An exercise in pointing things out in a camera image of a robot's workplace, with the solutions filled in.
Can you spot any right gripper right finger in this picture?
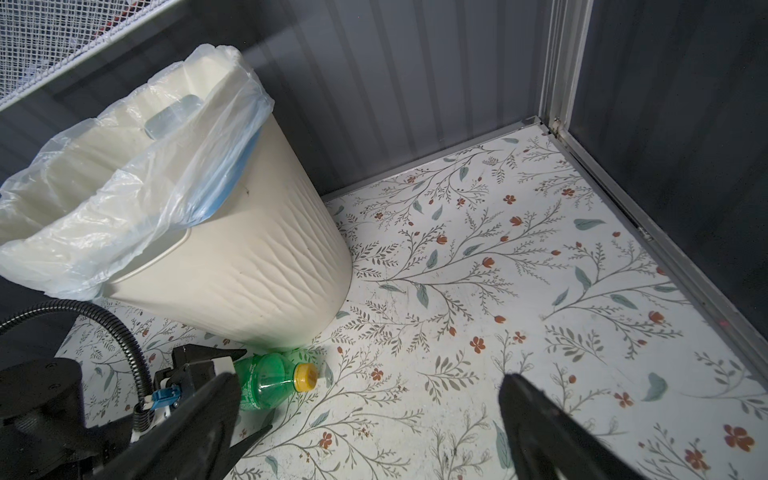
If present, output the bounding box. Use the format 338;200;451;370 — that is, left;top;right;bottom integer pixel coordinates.
498;374;642;479

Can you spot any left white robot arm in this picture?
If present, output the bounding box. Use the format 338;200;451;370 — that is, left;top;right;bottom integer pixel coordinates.
1;300;272;479

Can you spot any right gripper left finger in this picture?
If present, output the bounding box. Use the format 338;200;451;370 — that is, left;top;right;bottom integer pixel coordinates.
95;373;242;480

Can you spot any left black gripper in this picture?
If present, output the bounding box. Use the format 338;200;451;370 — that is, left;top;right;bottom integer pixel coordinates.
152;344;272;479

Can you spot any cream plastic waste bin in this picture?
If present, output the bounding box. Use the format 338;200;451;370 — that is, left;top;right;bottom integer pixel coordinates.
1;44;352;349

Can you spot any white wire mesh basket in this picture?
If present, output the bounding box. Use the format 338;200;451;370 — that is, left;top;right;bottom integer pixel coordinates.
1;0;176;109

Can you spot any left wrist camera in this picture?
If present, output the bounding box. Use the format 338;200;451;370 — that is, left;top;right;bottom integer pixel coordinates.
130;356;235;444

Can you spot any large green soda bottle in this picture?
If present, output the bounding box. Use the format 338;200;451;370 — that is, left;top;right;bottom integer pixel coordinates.
234;353;319;411

